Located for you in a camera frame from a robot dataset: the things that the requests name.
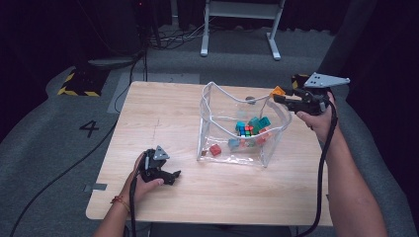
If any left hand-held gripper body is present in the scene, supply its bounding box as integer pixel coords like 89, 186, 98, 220
137, 145, 171, 184

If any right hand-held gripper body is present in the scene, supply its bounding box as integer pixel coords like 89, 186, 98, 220
290, 72, 351, 117

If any orange toy brick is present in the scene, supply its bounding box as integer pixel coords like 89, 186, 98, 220
270, 85, 287, 98

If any clear plastic bag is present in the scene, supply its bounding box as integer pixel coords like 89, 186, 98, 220
196, 81, 293, 168

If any person's left hand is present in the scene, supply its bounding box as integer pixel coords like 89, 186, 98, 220
120, 152, 165, 205

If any person's right hand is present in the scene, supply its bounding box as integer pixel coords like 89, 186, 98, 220
295, 92, 339, 144

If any black yellow striped base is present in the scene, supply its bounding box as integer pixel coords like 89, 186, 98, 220
57, 67, 110, 98
291, 73, 312, 92

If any multicoloured puzzle cube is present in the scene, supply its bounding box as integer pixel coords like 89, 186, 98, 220
238, 125, 255, 138

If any grey tape strip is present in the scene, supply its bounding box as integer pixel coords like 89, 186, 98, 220
83, 183, 109, 194

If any grey column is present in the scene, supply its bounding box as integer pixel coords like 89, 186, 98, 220
315, 0, 378, 80

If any dark stand base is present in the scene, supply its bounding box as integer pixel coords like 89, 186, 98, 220
87, 55, 142, 70

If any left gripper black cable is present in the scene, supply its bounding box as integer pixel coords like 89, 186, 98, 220
128, 156, 147, 237

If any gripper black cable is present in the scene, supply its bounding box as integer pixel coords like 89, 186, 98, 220
294, 98, 340, 237
128, 156, 147, 237

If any red string bracelet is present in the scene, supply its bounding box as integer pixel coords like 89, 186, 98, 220
111, 196, 131, 213

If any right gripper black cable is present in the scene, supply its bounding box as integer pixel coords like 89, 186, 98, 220
294, 98, 340, 237

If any long black floor cable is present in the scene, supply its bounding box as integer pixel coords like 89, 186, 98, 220
9, 119, 119, 237

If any looped black floor cable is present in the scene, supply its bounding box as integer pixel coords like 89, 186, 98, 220
113, 48, 147, 115

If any white desk frame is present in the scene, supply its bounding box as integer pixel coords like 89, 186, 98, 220
200, 0, 287, 61

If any bundle of floor cables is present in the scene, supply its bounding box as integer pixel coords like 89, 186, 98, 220
147, 19, 215, 50

